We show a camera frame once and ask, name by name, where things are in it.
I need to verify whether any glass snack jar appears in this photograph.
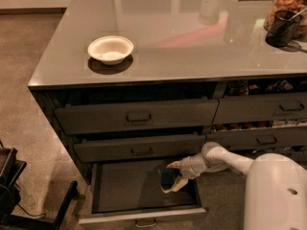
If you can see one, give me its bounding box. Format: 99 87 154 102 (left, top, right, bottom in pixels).
264 0 307 39

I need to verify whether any black chair frame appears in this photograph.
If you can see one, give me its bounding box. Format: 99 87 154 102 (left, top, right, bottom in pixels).
0 141 79 230

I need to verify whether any open bottom left drawer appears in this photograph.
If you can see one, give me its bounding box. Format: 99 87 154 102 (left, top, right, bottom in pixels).
79 158 208 230

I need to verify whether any top left dark drawer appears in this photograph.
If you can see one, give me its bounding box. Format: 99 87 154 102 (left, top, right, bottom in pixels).
55 99 218 135

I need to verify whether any dark drawer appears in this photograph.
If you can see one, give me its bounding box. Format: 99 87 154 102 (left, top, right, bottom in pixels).
74 133 205 162
55 99 218 135
206 126 307 150
213 92 307 124
236 149 307 163

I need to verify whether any middle right dark drawer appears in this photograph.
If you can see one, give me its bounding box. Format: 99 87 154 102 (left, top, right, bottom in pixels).
206 126 307 150

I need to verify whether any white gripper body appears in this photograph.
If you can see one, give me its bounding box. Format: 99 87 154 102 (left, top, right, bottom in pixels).
179 153 207 179

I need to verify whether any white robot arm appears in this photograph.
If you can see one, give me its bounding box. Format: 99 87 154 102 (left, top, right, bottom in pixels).
164 142 307 230

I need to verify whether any bottom right dark drawer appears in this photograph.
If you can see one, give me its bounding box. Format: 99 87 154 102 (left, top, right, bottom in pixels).
236 149 307 163

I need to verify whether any dark counter cabinet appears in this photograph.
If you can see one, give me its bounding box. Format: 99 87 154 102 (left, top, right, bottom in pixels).
29 0 307 179

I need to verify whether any dark glass cup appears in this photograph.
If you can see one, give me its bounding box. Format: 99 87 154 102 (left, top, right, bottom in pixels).
266 11 303 48

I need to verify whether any middle left dark drawer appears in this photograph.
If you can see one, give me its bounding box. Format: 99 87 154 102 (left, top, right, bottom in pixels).
74 133 205 162

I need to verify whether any green yellow sponge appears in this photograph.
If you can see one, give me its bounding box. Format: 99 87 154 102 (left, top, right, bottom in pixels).
159 168 177 191

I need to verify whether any top right dark drawer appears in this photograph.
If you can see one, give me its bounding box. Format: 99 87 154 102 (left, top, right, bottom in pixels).
213 92 307 124

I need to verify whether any white paper bowl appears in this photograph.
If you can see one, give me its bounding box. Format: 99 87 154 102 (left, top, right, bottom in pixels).
87 35 134 65

